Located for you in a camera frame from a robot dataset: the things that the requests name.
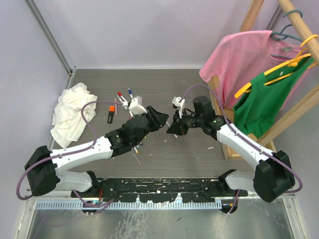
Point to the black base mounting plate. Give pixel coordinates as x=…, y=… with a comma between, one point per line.
x=158, y=190

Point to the green tank top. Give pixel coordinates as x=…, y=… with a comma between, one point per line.
x=256, y=110

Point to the white slotted cable duct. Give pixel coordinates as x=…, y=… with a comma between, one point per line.
x=178, y=205

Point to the red capped white marker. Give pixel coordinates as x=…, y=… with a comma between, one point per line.
x=122, y=99

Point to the pink t-shirt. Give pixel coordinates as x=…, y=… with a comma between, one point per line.
x=240, y=57

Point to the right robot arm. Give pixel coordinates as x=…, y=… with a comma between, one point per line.
x=271, y=177

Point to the wooden clothes rack frame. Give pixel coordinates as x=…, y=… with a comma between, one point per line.
x=310, y=100

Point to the orange capped black highlighter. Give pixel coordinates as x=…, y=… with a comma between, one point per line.
x=111, y=114

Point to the blue capped white marker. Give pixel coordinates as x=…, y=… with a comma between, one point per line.
x=130, y=93

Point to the white crumpled cloth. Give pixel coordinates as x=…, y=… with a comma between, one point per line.
x=68, y=124

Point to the grey-blue clothes hanger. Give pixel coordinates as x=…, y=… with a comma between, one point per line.
x=282, y=35

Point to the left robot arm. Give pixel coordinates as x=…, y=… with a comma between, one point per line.
x=48, y=170

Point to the wooden hanging rod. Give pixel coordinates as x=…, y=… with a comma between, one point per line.
x=309, y=39

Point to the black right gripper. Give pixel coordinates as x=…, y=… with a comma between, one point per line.
x=178, y=123

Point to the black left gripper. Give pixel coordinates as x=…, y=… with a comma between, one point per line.
x=157, y=119

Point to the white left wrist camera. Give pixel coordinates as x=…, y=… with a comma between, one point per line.
x=136, y=106

